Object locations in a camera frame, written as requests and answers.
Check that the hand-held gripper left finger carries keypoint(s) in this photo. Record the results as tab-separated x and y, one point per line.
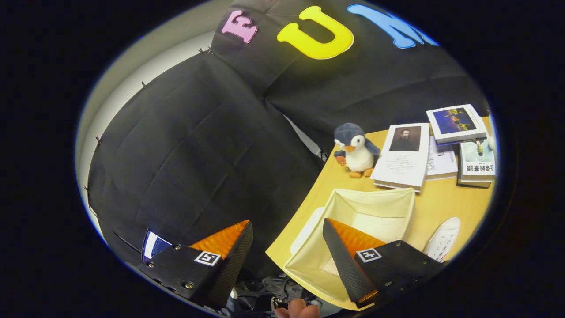
236	260

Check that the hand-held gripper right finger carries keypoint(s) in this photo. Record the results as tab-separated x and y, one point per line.
344	265

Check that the cream fabric storage box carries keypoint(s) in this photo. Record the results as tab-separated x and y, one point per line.
379	207

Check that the white canvas shoe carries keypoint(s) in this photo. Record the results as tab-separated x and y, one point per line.
443	238

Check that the computer monitor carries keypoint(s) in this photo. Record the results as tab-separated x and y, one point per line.
152	245

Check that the penguin plush toy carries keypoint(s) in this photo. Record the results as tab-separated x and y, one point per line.
359	154

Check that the white book with portrait cover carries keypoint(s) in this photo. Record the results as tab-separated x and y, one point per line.
401	168

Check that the white printed booklet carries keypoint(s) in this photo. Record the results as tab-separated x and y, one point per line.
441	163

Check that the thick book with pale cover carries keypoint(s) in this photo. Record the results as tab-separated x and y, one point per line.
476	163

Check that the book with blue photo cover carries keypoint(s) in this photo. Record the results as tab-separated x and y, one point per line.
454	121

